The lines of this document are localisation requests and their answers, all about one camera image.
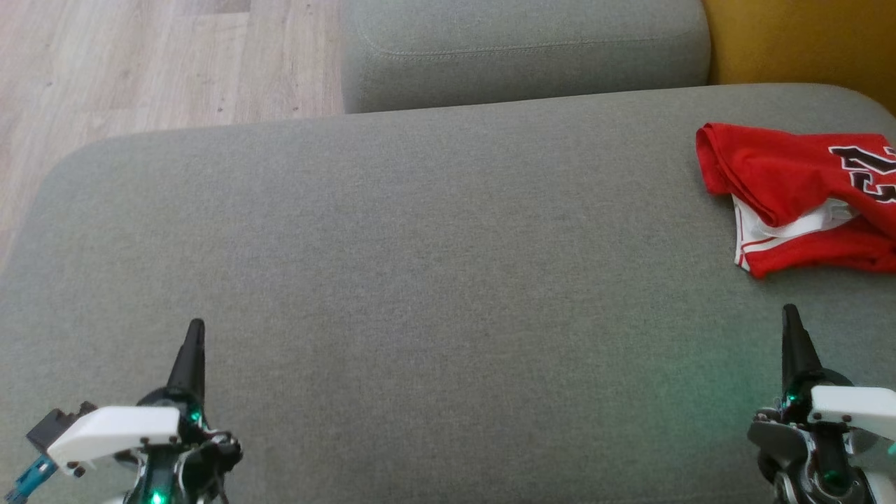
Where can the grey sofa seat cushion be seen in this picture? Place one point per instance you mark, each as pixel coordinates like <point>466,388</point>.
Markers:
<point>455,280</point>

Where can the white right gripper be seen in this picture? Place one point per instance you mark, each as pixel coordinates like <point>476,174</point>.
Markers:
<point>854,406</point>

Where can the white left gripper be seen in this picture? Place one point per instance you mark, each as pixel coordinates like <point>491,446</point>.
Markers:
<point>115,428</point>

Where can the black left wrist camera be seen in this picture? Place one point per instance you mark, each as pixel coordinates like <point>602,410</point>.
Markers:
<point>59,427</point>

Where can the mustard yellow furniture panel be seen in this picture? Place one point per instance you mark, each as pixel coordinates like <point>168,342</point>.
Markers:
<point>805,42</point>

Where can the red and white jersey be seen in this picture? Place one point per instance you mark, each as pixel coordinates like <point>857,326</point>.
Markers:
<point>777,168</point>

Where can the grey sofa back cushion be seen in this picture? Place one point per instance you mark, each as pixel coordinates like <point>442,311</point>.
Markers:
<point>525,49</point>

